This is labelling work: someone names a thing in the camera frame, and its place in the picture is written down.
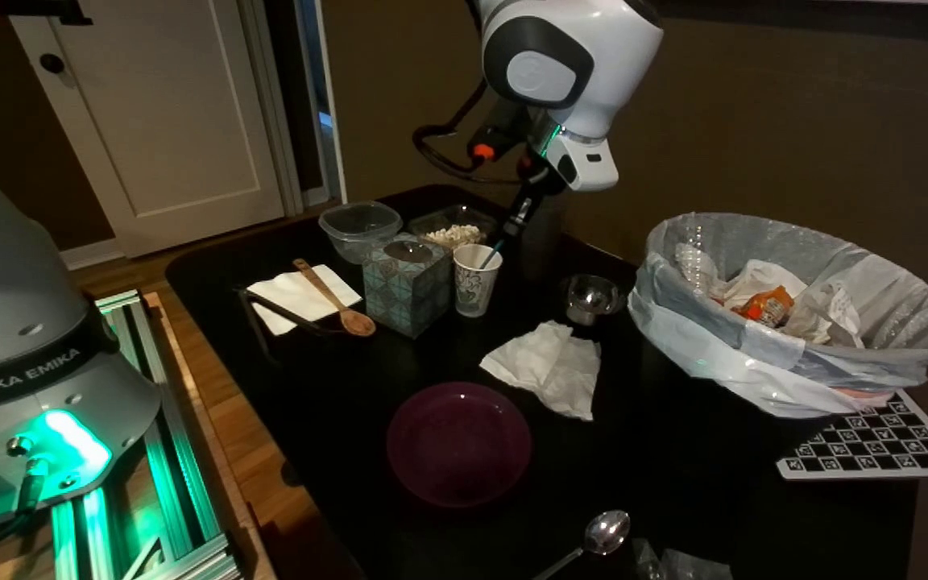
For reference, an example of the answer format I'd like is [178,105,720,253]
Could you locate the white door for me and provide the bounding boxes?
[6,0,306,254]

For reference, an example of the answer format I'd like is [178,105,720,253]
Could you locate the teal patterned tissue box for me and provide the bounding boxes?
[360,236,458,342]

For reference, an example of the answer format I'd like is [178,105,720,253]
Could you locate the maroon round plate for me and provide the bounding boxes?
[382,381,536,512]

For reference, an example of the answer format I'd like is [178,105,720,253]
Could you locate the crumpled white trash paper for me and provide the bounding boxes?
[708,257,867,349]

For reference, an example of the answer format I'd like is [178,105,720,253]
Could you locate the clear plastic bowl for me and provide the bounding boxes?
[314,201,406,268]

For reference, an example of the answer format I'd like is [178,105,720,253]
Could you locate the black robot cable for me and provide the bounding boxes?
[408,78,507,182]

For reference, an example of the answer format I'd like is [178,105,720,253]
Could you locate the aluminium frame rails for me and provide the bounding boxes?
[48,287,248,580]

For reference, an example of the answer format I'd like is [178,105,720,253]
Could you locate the clear container of white snacks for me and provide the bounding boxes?
[406,203,498,254]

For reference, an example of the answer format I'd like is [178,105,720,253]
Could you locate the flat white paper sheet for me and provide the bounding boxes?
[241,260,364,340]

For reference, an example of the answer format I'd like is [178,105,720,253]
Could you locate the white paper cup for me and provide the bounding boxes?
[451,241,507,323]

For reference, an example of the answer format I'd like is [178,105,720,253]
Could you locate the orange wrapper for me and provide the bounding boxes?
[733,285,799,332]

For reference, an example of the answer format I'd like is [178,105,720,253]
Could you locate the small metal bowl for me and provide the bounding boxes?
[560,271,627,330]

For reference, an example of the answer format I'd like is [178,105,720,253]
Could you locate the metal spoon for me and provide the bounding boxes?
[532,507,636,580]

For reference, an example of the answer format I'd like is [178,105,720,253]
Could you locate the wooden spoon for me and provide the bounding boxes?
[290,254,380,342]

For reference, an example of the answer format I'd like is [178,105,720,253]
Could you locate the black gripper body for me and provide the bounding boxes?
[507,144,574,211]

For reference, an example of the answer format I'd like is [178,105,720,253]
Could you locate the white-lined trash bin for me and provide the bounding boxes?
[625,211,928,421]

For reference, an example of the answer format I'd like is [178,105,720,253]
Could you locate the crumpled white napkin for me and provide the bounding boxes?
[478,319,607,427]

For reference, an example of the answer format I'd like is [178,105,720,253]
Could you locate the checkerboard calibration board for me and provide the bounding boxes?
[773,390,928,484]

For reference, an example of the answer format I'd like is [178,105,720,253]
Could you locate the white door frame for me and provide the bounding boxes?
[235,0,352,213]

